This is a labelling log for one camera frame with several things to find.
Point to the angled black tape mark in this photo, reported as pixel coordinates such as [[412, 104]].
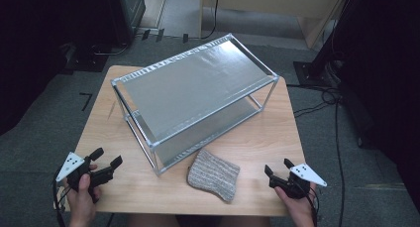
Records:
[[88, 99]]

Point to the black tape strip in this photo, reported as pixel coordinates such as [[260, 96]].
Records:
[[185, 38], [160, 35], [145, 34]]

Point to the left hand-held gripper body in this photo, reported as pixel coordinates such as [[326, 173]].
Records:
[[73, 164]]

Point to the dark cabinet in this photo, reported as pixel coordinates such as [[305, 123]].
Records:
[[127, 12]]

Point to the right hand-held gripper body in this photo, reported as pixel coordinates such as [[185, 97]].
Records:
[[305, 174]]

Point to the light wooden cabinet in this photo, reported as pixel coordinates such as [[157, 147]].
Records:
[[264, 2]]

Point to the grey knitted cloth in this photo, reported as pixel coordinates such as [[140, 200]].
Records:
[[213, 175]]

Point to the black stand base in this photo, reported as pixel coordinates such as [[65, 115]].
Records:
[[313, 73], [85, 61]]

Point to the person's left hand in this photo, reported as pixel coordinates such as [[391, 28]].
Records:
[[82, 202]]

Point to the silver two-tier metal rack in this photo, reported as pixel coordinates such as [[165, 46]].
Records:
[[185, 88]]

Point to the person's right hand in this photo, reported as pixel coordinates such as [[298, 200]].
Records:
[[300, 208]]

